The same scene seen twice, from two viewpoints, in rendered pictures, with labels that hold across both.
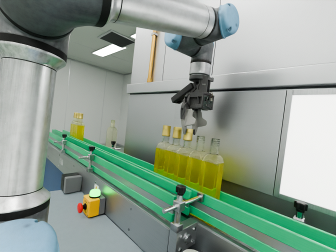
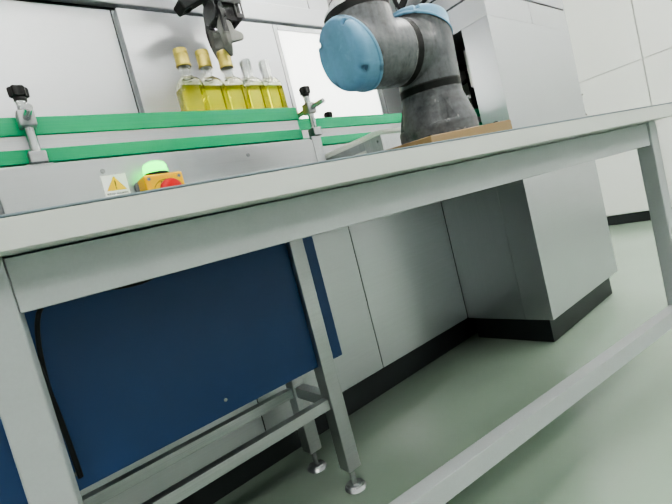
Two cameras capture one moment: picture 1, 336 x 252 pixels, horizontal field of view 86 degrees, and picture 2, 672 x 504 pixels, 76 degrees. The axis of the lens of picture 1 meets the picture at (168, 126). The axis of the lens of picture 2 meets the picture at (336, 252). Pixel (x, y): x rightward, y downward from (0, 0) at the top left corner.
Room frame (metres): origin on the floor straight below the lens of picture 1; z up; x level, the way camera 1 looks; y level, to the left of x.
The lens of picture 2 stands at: (0.38, 1.05, 0.67)
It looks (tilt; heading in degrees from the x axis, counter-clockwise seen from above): 4 degrees down; 277
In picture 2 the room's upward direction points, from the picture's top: 14 degrees counter-clockwise
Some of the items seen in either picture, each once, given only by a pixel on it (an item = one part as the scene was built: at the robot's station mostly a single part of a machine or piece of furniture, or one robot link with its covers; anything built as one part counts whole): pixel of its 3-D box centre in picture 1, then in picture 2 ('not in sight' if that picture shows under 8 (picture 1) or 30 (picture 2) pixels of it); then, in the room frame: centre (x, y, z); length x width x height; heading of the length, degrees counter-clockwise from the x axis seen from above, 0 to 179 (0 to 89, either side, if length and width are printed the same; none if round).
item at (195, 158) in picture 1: (196, 179); (259, 117); (0.64, -0.12, 0.99); 0.06 x 0.06 x 0.21; 45
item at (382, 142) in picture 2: not in sight; (369, 163); (0.38, -0.10, 0.79); 0.27 x 0.17 x 0.08; 135
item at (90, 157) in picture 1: (86, 159); (29, 122); (0.90, 0.39, 0.94); 0.07 x 0.04 x 0.13; 135
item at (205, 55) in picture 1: (201, 49); not in sight; (0.66, -0.09, 1.45); 0.09 x 0.08 x 0.11; 130
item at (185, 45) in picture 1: (186, 38); not in sight; (0.59, -0.03, 1.45); 0.11 x 0.11 x 0.08; 40
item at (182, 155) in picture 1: (183, 174); (240, 118); (0.68, -0.08, 0.99); 0.06 x 0.06 x 0.21; 45
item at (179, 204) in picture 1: (184, 205); (304, 115); (0.51, -0.07, 0.95); 0.17 x 0.03 x 0.12; 135
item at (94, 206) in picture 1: (93, 204); (163, 196); (0.77, 0.28, 0.79); 0.07 x 0.07 x 0.07; 45
